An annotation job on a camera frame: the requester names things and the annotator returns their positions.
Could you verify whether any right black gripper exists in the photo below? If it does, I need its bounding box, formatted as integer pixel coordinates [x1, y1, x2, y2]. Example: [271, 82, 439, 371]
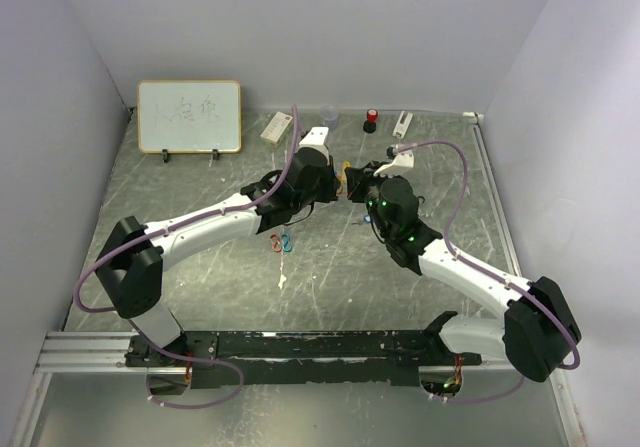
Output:
[345, 160, 397, 239]

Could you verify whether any yellow key tag with key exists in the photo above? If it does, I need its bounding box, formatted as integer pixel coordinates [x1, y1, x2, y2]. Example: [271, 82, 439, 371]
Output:
[339, 161, 351, 181]

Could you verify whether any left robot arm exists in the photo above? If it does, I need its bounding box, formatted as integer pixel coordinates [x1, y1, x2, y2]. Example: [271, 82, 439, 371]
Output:
[96, 146, 339, 366]

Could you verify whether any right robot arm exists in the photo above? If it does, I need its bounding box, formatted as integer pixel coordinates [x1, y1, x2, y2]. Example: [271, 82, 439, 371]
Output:
[345, 163, 582, 382]

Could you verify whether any red black stamp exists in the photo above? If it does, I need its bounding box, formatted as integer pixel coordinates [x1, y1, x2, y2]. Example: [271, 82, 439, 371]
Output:
[363, 109, 379, 134]

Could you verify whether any white red cardboard box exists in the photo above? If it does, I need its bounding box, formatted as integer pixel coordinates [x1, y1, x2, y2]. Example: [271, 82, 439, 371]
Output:
[260, 111, 293, 147]

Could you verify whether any white rectangular device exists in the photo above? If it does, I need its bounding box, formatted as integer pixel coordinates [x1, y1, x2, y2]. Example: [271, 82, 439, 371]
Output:
[392, 110, 413, 139]

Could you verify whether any clear plastic cup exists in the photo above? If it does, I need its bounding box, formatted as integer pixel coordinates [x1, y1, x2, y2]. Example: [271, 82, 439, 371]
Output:
[319, 105, 339, 129]

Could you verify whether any teal carabiner clip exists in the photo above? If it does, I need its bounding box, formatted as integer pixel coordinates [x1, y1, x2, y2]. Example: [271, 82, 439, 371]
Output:
[280, 233, 292, 252]

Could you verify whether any red carabiner clip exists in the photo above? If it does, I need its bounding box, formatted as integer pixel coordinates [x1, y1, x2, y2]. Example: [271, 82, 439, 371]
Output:
[270, 234, 282, 253]

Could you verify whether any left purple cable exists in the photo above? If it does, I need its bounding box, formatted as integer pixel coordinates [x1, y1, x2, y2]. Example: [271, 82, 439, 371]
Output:
[73, 104, 301, 409]

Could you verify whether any purple cable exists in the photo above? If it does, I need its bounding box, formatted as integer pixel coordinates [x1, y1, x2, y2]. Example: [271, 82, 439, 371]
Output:
[73, 104, 301, 409]
[394, 140, 581, 404]

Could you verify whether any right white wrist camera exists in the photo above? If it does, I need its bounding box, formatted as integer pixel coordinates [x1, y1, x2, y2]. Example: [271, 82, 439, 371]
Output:
[374, 145, 415, 178]

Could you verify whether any right side aluminium rail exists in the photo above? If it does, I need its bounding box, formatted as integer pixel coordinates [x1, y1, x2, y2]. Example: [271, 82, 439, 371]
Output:
[462, 110, 539, 328]

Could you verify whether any aluminium rail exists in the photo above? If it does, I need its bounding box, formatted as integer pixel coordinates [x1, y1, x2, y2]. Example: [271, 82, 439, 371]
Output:
[462, 110, 539, 328]
[35, 329, 565, 374]

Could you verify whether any white whiteboard wooden frame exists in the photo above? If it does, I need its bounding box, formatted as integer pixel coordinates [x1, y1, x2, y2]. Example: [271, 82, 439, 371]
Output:
[136, 79, 242, 154]

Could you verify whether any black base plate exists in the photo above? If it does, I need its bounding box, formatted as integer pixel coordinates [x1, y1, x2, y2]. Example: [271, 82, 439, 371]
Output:
[124, 329, 484, 391]

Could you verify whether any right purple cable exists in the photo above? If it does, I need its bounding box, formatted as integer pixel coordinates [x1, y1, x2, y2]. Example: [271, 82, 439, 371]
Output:
[394, 140, 581, 404]

